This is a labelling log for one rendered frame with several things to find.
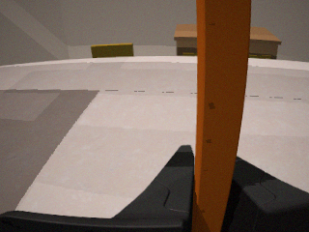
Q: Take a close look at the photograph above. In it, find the orange handle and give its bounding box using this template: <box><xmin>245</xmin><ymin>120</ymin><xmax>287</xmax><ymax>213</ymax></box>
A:
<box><xmin>192</xmin><ymin>0</ymin><xmax>251</xmax><ymax>232</ymax></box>

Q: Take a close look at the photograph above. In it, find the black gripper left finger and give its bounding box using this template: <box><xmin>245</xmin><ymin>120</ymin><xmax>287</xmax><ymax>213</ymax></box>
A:
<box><xmin>0</xmin><ymin>146</ymin><xmax>194</xmax><ymax>232</ymax></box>

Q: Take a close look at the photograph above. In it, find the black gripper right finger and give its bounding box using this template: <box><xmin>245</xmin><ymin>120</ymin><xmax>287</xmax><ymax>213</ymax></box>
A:
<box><xmin>220</xmin><ymin>156</ymin><xmax>309</xmax><ymax>232</ymax></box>

